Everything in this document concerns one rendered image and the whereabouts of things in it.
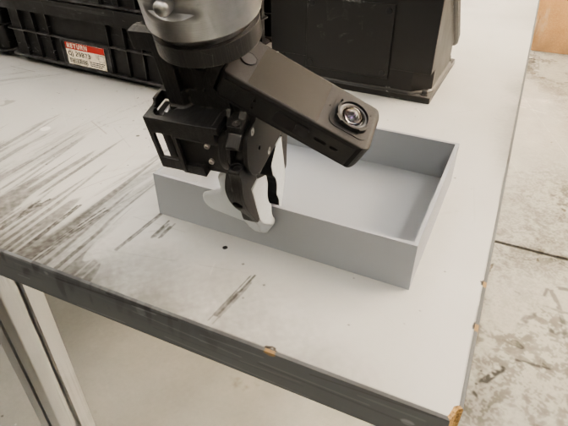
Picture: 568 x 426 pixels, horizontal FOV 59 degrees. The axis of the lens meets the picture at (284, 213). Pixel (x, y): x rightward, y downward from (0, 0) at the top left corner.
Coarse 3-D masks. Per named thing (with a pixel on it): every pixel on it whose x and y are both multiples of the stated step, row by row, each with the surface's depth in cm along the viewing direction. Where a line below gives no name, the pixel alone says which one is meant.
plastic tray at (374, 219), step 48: (288, 144) 65; (384, 144) 59; (432, 144) 57; (192, 192) 50; (288, 192) 56; (336, 192) 56; (384, 192) 56; (432, 192) 56; (288, 240) 47; (336, 240) 45; (384, 240) 42
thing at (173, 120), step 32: (128, 32) 33; (256, 32) 32; (160, 64) 34; (192, 64) 31; (224, 64) 33; (160, 96) 38; (192, 96) 36; (160, 128) 37; (192, 128) 36; (224, 128) 36; (256, 128) 36; (192, 160) 39; (224, 160) 37; (256, 160) 38
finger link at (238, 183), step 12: (240, 156) 37; (240, 168) 37; (228, 180) 38; (240, 180) 37; (252, 180) 39; (228, 192) 38; (240, 192) 38; (240, 204) 39; (252, 204) 40; (252, 216) 41
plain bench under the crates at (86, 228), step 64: (512, 0) 132; (0, 64) 91; (512, 64) 91; (0, 128) 70; (64, 128) 70; (128, 128) 70; (448, 128) 70; (512, 128) 70; (0, 192) 57; (64, 192) 57; (128, 192) 57; (448, 192) 57; (0, 256) 49; (64, 256) 48; (128, 256) 48; (192, 256) 48; (256, 256) 48; (448, 256) 48; (0, 320) 72; (128, 320) 45; (192, 320) 41; (256, 320) 41; (320, 320) 41; (384, 320) 41; (448, 320) 41; (64, 384) 83; (320, 384) 38; (384, 384) 36; (448, 384) 36
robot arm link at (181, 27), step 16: (144, 0) 29; (160, 0) 27; (176, 0) 28; (192, 0) 27; (208, 0) 28; (224, 0) 28; (240, 0) 29; (256, 0) 30; (144, 16) 30; (160, 16) 28; (176, 16) 28; (192, 16) 28; (208, 16) 28; (224, 16) 29; (240, 16) 29; (160, 32) 30; (176, 32) 29; (192, 32) 29; (208, 32) 29; (224, 32) 29; (240, 32) 31
